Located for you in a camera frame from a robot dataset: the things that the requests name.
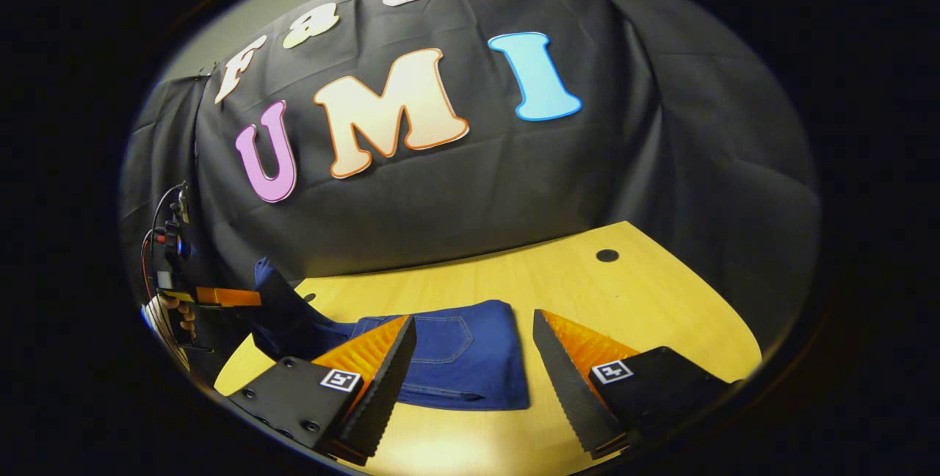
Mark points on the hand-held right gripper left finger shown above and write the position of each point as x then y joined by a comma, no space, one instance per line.
385,388

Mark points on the blue denim jeans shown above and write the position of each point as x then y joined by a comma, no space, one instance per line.
470,358

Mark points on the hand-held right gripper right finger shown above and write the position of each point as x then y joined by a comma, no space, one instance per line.
569,388

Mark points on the black backdrop cloth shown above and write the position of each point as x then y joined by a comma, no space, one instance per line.
477,189

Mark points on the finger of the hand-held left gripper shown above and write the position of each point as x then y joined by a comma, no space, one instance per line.
228,297

